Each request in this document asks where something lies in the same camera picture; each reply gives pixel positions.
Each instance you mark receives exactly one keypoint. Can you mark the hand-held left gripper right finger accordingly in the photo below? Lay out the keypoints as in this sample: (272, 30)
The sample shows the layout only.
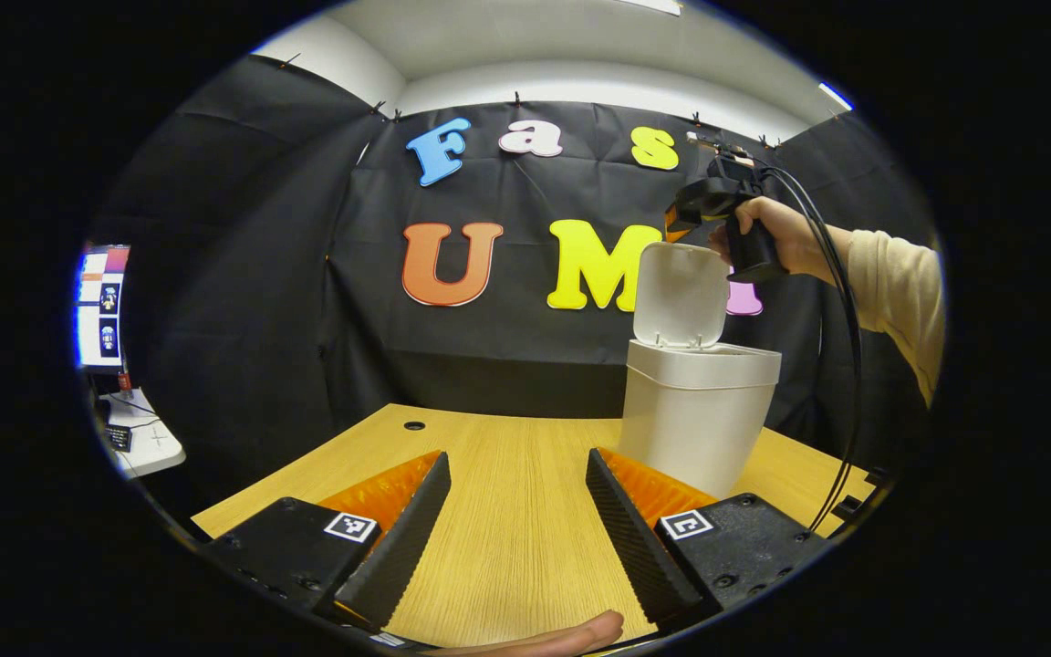
(630, 538)

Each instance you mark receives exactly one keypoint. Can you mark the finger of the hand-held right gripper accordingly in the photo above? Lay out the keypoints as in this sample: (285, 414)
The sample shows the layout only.
(676, 224)

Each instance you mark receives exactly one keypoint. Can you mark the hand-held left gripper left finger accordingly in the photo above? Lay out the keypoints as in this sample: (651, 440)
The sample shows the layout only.
(402, 543)

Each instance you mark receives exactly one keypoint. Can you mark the white desktop garbage bin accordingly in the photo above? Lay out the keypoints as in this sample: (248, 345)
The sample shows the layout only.
(699, 420)

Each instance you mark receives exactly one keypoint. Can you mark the wooden desktop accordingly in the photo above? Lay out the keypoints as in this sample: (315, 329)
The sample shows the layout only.
(507, 511)

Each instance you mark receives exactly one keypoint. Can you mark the small ceiling light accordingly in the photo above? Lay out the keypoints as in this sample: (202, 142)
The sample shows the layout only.
(836, 95)

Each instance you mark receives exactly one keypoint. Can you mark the large ceiling light panel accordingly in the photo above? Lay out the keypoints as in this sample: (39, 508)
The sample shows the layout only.
(653, 5)

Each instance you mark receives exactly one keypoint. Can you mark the white side desk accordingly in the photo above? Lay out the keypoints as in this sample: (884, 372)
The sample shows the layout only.
(156, 447)

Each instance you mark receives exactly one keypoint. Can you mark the black keyboard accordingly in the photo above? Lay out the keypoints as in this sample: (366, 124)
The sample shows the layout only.
(119, 438)

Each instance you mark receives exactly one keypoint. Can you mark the black backdrop cloth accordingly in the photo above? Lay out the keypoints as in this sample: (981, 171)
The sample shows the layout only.
(261, 274)

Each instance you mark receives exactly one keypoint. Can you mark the computer monitor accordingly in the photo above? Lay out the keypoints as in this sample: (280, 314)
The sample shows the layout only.
(104, 310)

